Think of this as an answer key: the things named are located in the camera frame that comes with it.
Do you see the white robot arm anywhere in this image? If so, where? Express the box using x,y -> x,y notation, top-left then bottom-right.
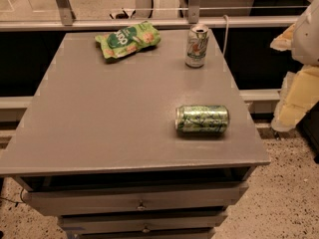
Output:
292,0 -> 319,66

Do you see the green tea can lying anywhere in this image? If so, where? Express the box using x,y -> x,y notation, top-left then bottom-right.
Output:
175,106 -> 230,133

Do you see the silver 7up can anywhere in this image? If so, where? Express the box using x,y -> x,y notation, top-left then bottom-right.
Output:
185,24 -> 209,68

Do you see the grey cabinet table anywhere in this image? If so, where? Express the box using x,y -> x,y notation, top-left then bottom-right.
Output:
0,30 -> 269,239

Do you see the green chip bag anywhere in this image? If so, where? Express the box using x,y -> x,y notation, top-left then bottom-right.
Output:
95,21 -> 161,59

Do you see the grey middle drawer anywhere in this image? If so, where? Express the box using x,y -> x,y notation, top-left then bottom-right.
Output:
60,211 -> 227,234

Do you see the grey drawer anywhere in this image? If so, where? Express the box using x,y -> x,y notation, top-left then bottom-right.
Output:
60,211 -> 227,234
24,182 -> 248,216

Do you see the grey metal railing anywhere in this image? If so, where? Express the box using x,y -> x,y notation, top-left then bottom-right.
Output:
0,0 -> 314,32

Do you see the grey top drawer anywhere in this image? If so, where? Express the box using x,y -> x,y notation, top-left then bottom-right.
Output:
24,182 -> 248,216

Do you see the white cable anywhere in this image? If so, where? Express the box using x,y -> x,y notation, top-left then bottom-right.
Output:
221,14 -> 231,58

